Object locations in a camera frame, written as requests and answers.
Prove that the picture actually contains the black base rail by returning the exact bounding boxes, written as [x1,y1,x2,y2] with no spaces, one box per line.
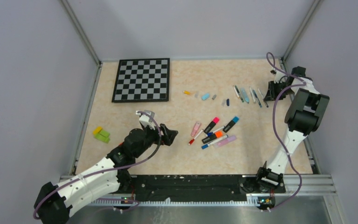
[113,175,286,202]

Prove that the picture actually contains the red capped white marker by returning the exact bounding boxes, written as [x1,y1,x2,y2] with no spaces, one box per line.
[188,129,204,146]

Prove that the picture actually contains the pink capped black highlighter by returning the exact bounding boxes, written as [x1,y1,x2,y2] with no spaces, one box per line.
[203,117,220,134]

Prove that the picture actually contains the lilac highlighter pen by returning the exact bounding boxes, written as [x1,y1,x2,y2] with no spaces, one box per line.
[214,135,237,148]

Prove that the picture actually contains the teal gel pen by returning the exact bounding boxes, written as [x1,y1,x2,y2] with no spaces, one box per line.
[252,90,262,108]

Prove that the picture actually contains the yellow capped white pen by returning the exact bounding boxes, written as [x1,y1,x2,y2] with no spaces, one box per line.
[233,85,240,98]

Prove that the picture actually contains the pink correction tape pen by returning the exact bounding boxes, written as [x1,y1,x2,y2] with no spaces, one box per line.
[191,121,201,137]

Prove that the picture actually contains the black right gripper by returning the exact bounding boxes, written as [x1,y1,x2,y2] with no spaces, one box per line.
[263,81,295,102]

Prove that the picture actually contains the light blue correction tape pen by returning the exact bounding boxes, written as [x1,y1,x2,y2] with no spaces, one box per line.
[241,88,249,104]

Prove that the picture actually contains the light blue tape cap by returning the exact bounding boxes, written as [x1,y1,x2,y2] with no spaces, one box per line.
[201,93,210,101]

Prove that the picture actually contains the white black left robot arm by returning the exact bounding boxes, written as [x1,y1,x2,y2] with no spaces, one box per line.
[33,124,179,224]

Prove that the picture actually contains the black white checkerboard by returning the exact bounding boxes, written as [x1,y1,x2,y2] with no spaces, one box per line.
[111,58,170,103]

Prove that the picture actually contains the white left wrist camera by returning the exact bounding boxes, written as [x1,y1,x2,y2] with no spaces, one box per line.
[136,110,155,130]

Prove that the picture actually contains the blue capped black highlighter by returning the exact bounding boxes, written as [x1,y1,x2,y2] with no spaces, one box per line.
[222,116,239,133]

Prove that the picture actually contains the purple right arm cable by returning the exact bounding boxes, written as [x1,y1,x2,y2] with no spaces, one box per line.
[265,52,303,212]

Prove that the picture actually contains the green gel pen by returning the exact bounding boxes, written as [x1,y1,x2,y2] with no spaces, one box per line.
[235,86,245,103]

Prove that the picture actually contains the grey capped white marker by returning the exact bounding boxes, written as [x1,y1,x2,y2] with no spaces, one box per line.
[249,87,256,104]

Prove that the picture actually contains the blue capped white marker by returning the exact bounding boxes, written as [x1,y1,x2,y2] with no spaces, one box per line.
[201,135,228,149]

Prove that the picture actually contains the green yellow block stack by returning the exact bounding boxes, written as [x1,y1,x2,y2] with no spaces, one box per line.
[93,126,110,143]

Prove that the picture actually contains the orange capped black highlighter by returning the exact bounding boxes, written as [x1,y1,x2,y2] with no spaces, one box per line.
[202,131,223,144]

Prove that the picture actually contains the dark blue capped pen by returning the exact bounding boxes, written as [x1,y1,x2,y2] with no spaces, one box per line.
[257,88,269,108]

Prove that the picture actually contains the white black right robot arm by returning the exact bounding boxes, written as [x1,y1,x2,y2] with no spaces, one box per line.
[255,66,330,192]

